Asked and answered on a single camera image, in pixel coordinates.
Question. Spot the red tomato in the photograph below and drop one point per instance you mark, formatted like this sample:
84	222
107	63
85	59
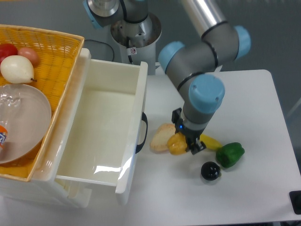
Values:
7	50

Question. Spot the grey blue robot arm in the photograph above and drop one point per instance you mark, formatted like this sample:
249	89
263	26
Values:
188	68

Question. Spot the yellow wicker basket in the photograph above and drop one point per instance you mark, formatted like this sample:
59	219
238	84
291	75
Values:
58	52

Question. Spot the dark purple round fruit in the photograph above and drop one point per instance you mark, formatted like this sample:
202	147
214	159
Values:
210	171

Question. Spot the black object at table edge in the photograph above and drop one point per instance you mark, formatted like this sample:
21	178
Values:
295	197

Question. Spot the white pear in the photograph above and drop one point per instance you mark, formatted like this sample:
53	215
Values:
17	69

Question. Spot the yellow bell pepper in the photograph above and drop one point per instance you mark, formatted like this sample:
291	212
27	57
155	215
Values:
177	144

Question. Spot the green bell pepper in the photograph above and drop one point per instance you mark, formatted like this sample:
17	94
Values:
229	154

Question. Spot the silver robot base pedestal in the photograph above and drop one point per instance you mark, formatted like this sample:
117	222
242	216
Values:
137	42

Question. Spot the beige round plate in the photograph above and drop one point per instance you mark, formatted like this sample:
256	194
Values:
31	123

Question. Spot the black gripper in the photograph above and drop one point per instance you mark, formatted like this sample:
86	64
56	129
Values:
190	130

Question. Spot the white open drawer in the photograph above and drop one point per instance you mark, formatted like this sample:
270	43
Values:
102	142

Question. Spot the yellow banana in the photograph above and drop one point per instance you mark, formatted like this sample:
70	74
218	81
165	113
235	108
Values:
210	142

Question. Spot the bread slice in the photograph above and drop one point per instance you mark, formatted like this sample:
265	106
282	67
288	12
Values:
161	137

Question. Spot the white drawer cabinet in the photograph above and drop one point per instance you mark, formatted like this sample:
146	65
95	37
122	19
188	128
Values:
44	185

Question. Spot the pink peach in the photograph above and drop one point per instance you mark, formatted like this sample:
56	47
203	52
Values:
30	54

